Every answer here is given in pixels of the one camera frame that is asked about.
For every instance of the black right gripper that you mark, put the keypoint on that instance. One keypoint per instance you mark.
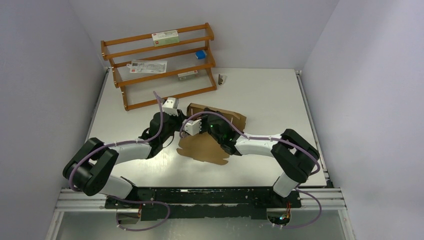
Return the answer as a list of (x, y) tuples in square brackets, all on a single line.
[(204, 118)]

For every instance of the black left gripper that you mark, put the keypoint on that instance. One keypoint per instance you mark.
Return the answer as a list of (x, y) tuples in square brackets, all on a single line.
[(179, 119)]

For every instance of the brown cardboard box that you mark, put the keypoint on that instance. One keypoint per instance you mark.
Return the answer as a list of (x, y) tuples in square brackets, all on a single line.
[(202, 147)]

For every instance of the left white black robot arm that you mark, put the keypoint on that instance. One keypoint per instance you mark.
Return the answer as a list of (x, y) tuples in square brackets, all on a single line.
[(91, 167)]

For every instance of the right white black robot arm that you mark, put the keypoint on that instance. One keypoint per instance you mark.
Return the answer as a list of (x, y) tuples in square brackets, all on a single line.
[(295, 155)]

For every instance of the grey white small box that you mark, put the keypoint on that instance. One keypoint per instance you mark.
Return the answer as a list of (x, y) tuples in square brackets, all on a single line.
[(188, 75)]

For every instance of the blue small box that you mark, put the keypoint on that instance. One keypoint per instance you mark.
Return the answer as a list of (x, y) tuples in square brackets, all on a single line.
[(201, 54)]

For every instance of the green white box top shelf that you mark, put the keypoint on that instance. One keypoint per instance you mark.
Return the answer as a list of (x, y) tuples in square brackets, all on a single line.
[(165, 38)]

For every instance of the small grey white clip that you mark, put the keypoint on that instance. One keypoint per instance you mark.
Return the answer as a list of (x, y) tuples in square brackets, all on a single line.
[(221, 79)]

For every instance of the orange wooden shelf rack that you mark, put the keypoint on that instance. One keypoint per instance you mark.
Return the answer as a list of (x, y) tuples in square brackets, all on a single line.
[(175, 63)]

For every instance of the white flat blister package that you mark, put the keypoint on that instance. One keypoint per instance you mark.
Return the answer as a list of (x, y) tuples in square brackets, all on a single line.
[(147, 66)]

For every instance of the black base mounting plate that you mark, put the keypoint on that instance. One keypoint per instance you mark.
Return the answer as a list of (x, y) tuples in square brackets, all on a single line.
[(152, 204)]

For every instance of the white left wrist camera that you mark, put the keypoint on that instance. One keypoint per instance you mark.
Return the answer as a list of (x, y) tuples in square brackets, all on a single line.
[(170, 106)]

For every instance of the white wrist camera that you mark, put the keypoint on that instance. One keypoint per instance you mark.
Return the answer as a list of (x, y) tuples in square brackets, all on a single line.
[(192, 127), (170, 106)]

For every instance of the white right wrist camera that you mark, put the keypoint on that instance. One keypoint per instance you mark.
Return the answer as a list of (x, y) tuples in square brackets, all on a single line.
[(192, 127)]

